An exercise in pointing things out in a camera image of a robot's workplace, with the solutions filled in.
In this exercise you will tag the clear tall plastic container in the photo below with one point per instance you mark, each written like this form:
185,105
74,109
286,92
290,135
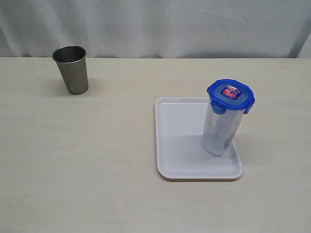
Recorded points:
219,129

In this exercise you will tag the blue container lid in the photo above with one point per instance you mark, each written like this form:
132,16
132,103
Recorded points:
228,94

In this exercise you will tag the stainless steel cup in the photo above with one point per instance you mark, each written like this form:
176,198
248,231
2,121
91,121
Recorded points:
71,62

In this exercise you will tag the white plastic tray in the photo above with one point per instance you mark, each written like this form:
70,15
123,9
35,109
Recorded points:
179,126

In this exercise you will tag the white backdrop curtain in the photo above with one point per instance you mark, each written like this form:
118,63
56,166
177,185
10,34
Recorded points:
157,28

